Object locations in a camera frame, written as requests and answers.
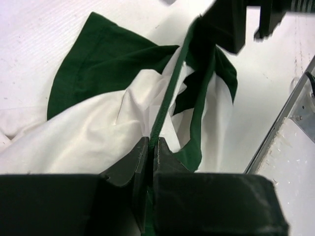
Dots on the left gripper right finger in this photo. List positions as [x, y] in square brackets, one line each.
[165, 161]

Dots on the green and white t-shirt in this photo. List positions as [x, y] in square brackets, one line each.
[115, 87]

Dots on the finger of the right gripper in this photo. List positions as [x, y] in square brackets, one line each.
[225, 24]
[269, 20]

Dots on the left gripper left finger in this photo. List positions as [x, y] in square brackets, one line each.
[129, 173]

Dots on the silver front mounting rail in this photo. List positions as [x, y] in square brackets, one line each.
[287, 156]

